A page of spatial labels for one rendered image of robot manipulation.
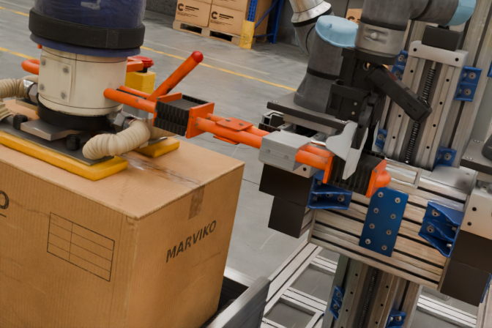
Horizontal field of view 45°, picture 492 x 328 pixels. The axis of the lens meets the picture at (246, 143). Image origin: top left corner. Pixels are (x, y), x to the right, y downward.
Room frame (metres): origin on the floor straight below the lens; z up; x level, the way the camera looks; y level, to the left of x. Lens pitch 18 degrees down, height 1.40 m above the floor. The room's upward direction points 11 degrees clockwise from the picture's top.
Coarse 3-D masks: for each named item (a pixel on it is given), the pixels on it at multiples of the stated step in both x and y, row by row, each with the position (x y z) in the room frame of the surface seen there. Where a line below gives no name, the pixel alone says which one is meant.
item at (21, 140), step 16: (0, 128) 1.11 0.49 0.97; (16, 128) 1.12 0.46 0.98; (16, 144) 1.07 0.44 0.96; (32, 144) 1.07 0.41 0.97; (48, 144) 1.07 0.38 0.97; (64, 144) 1.09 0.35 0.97; (80, 144) 1.08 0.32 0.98; (48, 160) 1.04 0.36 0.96; (64, 160) 1.02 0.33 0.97; (80, 160) 1.03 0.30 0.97; (96, 160) 1.04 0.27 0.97; (112, 160) 1.07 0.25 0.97; (96, 176) 1.00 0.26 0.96
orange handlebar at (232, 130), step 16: (32, 64) 1.22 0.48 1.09; (128, 64) 1.39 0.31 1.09; (112, 96) 1.13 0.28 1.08; (128, 96) 1.12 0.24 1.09; (144, 96) 1.15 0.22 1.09; (208, 128) 1.04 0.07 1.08; (224, 128) 1.03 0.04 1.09; (240, 128) 1.02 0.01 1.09; (256, 128) 1.06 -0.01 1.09; (256, 144) 1.00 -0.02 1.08; (304, 160) 0.96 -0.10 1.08; (320, 160) 0.95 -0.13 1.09; (384, 176) 0.93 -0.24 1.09
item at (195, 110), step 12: (168, 96) 1.10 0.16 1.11; (180, 96) 1.14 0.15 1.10; (156, 108) 1.06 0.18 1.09; (168, 108) 1.05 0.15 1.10; (180, 108) 1.04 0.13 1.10; (192, 108) 1.04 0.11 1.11; (204, 108) 1.08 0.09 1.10; (156, 120) 1.06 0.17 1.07; (168, 120) 1.06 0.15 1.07; (180, 120) 1.05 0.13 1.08; (192, 120) 1.04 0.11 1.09; (180, 132) 1.04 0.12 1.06; (192, 132) 1.05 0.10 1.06; (204, 132) 1.09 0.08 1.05
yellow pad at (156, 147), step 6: (36, 114) 1.30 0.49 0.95; (162, 138) 1.23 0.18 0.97; (168, 138) 1.26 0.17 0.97; (150, 144) 1.19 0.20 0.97; (156, 144) 1.20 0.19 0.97; (162, 144) 1.21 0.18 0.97; (168, 144) 1.22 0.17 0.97; (174, 144) 1.24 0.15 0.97; (138, 150) 1.18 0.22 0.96; (144, 150) 1.18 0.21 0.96; (150, 150) 1.17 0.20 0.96; (156, 150) 1.17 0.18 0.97; (162, 150) 1.19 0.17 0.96; (168, 150) 1.22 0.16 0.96; (150, 156) 1.17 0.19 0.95; (156, 156) 1.17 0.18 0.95
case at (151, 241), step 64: (0, 192) 1.02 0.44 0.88; (64, 192) 0.96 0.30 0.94; (128, 192) 0.98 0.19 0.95; (192, 192) 1.05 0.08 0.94; (0, 256) 1.01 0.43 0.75; (64, 256) 0.95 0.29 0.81; (128, 256) 0.89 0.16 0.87; (192, 256) 1.09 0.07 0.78; (0, 320) 1.01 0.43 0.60; (64, 320) 0.94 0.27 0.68; (128, 320) 0.90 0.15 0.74; (192, 320) 1.14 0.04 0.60
